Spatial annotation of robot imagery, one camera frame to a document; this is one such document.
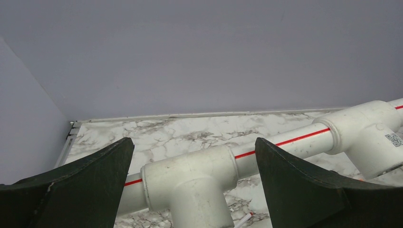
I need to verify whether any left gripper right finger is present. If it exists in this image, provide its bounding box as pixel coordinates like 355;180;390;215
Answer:
255;138;403;228

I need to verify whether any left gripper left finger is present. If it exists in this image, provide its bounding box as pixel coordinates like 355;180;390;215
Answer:
0;137;134;228

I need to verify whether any white PVC pipe frame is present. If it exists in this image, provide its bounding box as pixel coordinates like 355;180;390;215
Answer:
117;99;403;228

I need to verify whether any red capped white pen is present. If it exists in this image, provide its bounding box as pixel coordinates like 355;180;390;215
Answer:
234;212;253;228

